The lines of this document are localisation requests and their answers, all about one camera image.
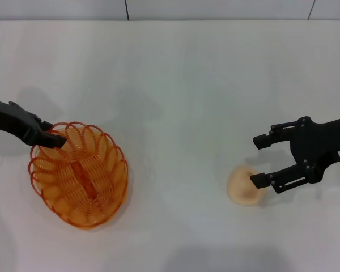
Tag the orange woven plastic basket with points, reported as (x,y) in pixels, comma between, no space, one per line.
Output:
(85,175)

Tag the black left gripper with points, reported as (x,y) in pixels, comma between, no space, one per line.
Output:
(14,122)

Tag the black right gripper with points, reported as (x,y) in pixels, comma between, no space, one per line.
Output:
(314,147)

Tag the pale peach-shaped bun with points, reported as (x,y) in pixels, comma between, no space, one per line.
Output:
(242,192)

